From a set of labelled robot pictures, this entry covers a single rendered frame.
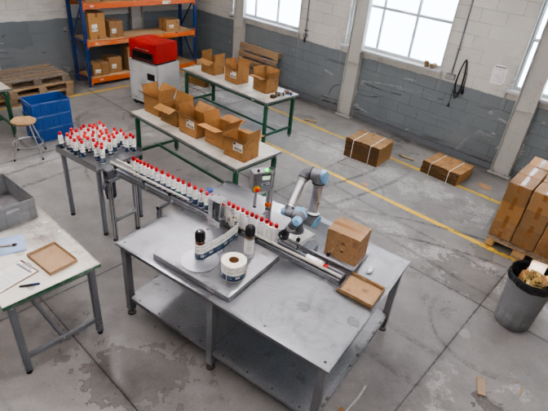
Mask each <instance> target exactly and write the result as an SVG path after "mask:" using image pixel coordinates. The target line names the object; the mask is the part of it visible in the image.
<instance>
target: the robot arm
mask: <svg viewBox="0 0 548 411"><path fill-rule="evenodd" d="M309 179H310V180H312V184H313V188H312V196H311V200H310V205H309V210H307V211H305V208H303V207H300V206H298V207H295V206H296V204H297V202H298V199H299V197H300V195H301V193H302V191H303V188H304V186H305V184H306V182H308V180H309ZM328 181H329V172H328V171H327V170H322V169H320V168H317V167H314V166H308V167H306V168H304V169H303V170H302V171H301V172H300V173H299V175H298V181H297V183H296V184H295V186H294V190H293V191H292V193H291V195H290V198H289V200H288V202H287V205H286V206H283V207H282V208H281V214H283V215H284V216H286V217H289V218H291V221H290V222H289V223H288V224H287V225H286V227H285V229H283V230H281V231H279V233H278V234H279V235H278V234H277V235H278V237H277V241H279V242H280V241H285V240H287V239H288V238H289V234H290V233H291V234H294V235H301V234H303V233H304V227H303V225H304V224H305V225H307V226H309V227H312V228H316V227H317V226H318V224H319V223H320V220H321V217H320V216H319V215H320V213H319V211H318V210H319V206H320V198H321V193H322V189H323V187H324V186H325V185H326V184H327V183H328Z"/></svg>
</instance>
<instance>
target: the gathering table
mask: <svg viewBox="0 0 548 411"><path fill-rule="evenodd" d="M64 147H65V149H62V148H60V145H59V144H57V145H56V146H55V148H56V151H57V153H59V154H60V155H61V161H62V166H63V170H64V179H65V184H66V188H67V193H68V202H69V207H70V212H71V215H75V214H76V213H75V208H74V203H73V194H72V189H71V184H70V179H69V170H68V165H67V160H66V157H67V158H69V159H71V160H73V161H75V162H77V163H79V164H80V165H82V166H85V167H86V168H88V169H90V170H93V171H94V172H95V173H96V180H97V186H98V193H99V204H100V210H101V217H102V223H103V229H104V235H105V236H107V235H108V234H109V233H108V223H107V216H106V209H105V203H104V190H103V189H102V188H101V184H102V178H101V171H103V169H104V168H106V167H108V166H110V165H112V163H111V162H110V161H113V162H115V163H117V162H118V163H120V162H119V161H117V159H118V160H121V161H124V162H125V161H128V160H130V159H132V157H135V158H139V156H141V155H142V148H140V147H138V146H136V151H137V152H132V151H130V152H129V153H125V150H124V149H123V147H122V146H121V147H120V148H118V149H117V150H118V152H114V153H113V157H110V156H109V155H108V154H107V155H105V156H106V163H105V164H101V161H100V162H95V157H94V156H93V151H92V154H87V152H86V158H82V156H80V154H79V156H78V157H77V156H75V155H74V153H71V152H70V151H68V149H67V144H66V142H64ZM120 164H121V163H120ZM137 193H138V203H139V217H143V203H142V192H141V188H138V187H137Z"/></svg>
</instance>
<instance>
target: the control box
mask: <svg viewBox="0 0 548 411"><path fill-rule="evenodd" d="M268 168H269V167H262V168H253V169H250V190H251V192H256V191H255V189H256V188H259V192H268V191H271V185H269V186H261V182H269V181H271V184H272V172H271V171H269V170H268ZM258 169H260V172H257V170H258ZM265 169H267V170H268V172H266V171H265ZM262 175H271V180H264V181H262Z"/></svg>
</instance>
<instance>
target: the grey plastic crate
mask: <svg viewBox="0 0 548 411"><path fill-rule="evenodd" d="M37 217H38V213H37V209H36V205H35V198H34V196H33V195H31V194H30V193H29V192H27V191H26V190H24V189H23V188H22V187H21V186H20V185H19V184H17V183H16V182H14V181H13V180H12V179H10V178H9V177H8V176H6V175H5V174H3V173H2V174H0V232H3V231H5V230H7V229H9V228H13V227H15V226H18V225H20V224H22V223H26V222H28V221H30V220H33V219H36V218H37Z"/></svg>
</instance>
